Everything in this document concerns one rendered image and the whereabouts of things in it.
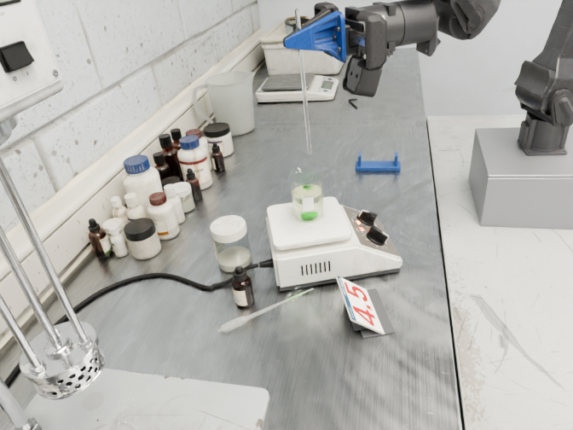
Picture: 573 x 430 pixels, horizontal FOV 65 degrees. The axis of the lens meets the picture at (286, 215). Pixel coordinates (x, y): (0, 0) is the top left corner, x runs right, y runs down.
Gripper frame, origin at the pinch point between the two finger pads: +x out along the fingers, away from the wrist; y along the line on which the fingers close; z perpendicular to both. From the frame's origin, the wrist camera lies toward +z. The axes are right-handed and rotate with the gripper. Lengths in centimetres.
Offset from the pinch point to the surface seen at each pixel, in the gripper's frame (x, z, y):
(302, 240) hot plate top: 5.3, 26.7, -5.8
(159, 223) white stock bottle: 26.5, 30.8, 16.7
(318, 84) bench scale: -29, 31, 83
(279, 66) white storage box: -23, 29, 111
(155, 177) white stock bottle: 25.5, 25.4, 24.9
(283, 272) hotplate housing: 8.9, 31.3, -6.3
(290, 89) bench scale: -19, 30, 81
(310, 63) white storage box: -34, 29, 105
